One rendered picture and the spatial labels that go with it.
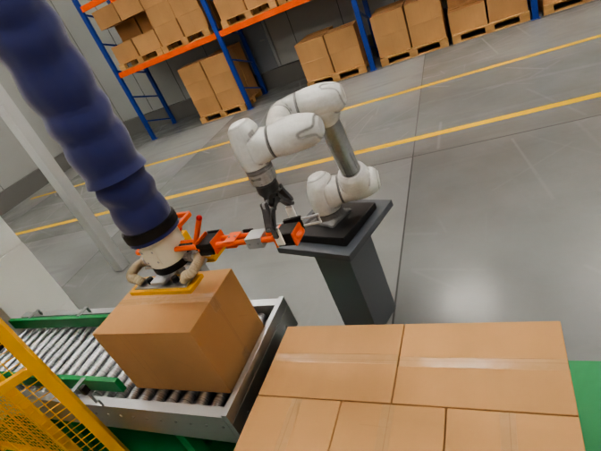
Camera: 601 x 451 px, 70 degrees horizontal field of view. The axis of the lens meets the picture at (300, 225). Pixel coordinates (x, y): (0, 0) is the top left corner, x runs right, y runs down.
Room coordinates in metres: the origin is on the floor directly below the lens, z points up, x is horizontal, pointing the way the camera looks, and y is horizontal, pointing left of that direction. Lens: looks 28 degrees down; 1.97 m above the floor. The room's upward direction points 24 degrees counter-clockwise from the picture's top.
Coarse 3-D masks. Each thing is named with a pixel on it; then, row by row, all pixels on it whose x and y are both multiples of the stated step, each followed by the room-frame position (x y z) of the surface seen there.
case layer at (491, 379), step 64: (320, 384) 1.29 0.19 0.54; (384, 384) 1.16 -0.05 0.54; (448, 384) 1.05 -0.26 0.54; (512, 384) 0.95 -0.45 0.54; (256, 448) 1.13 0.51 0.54; (320, 448) 1.02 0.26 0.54; (384, 448) 0.92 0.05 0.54; (448, 448) 0.83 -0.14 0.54; (512, 448) 0.75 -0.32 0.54; (576, 448) 0.68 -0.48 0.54
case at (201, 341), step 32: (224, 288) 1.70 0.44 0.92; (128, 320) 1.73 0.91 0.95; (160, 320) 1.62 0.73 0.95; (192, 320) 1.51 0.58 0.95; (224, 320) 1.61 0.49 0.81; (256, 320) 1.76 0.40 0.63; (128, 352) 1.68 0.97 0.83; (160, 352) 1.57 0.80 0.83; (192, 352) 1.47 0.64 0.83; (224, 352) 1.52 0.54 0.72; (160, 384) 1.65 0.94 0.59; (192, 384) 1.55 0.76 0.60; (224, 384) 1.45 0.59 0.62
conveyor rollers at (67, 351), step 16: (32, 336) 2.75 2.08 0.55; (48, 336) 2.66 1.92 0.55; (64, 336) 2.56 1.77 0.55; (80, 336) 2.47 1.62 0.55; (48, 352) 2.46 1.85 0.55; (64, 352) 2.42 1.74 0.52; (80, 352) 2.32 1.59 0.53; (96, 352) 2.23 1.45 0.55; (0, 368) 2.52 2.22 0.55; (16, 368) 2.44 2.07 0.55; (64, 368) 2.21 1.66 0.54; (80, 368) 2.13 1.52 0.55; (96, 368) 2.08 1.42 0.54; (112, 368) 2.06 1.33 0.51; (128, 384) 1.82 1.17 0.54; (160, 400) 1.61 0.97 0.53; (176, 400) 1.57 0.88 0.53; (192, 400) 1.54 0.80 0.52; (208, 400) 1.50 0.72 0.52; (224, 400) 1.46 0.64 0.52
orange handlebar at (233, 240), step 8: (184, 216) 1.85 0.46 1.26; (240, 232) 1.46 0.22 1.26; (304, 232) 1.29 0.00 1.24; (184, 240) 1.61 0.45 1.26; (192, 240) 1.58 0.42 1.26; (224, 240) 1.45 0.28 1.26; (232, 240) 1.42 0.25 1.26; (240, 240) 1.41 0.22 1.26; (264, 240) 1.34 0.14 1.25; (272, 240) 1.32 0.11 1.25; (176, 248) 1.57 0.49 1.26; (184, 248) 1.55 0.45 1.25; (192, 248) 1.52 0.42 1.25
